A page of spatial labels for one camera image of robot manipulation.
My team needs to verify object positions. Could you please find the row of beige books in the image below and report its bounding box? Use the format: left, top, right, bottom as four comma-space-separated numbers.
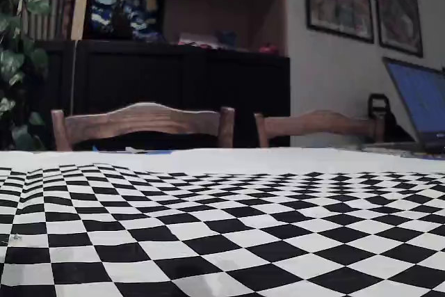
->
20, 0, 74, 41

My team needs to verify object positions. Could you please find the brown wooden chair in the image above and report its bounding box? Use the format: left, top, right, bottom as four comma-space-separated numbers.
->
50, 102, 236, 152
253, 109, 386, 148

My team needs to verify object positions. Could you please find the starry night picture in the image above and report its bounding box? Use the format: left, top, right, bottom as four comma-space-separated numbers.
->
86, 0, 166, 42

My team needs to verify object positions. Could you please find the black and white checkered mat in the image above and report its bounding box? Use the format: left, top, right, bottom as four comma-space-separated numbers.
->
0, 147, 445, 297

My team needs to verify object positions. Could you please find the green leafy plant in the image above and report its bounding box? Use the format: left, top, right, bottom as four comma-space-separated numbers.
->
0, 0, 51, 152

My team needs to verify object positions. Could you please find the pink and white object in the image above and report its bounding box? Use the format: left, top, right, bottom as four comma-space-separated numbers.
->
177, 32, 220, 49

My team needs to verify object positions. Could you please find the open laptop with blue screen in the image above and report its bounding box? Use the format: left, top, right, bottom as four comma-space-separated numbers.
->
361, 56, 445, 156

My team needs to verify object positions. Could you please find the black cabinet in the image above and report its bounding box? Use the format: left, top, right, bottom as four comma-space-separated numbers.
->
44, 39, 291, 152

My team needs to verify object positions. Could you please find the small blue object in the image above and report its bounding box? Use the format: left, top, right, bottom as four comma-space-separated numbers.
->
215, 30, 239, 48

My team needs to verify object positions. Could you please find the black framed poster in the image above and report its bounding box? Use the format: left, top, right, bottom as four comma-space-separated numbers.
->
370, 0, 424, 58
304, 0, 375, 45

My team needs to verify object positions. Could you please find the light wooden bookshelf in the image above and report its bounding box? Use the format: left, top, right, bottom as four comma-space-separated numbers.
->
71, 0, 288, 56

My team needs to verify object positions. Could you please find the black bag with handle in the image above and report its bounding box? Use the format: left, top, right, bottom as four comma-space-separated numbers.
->
367, 93, 418, 143

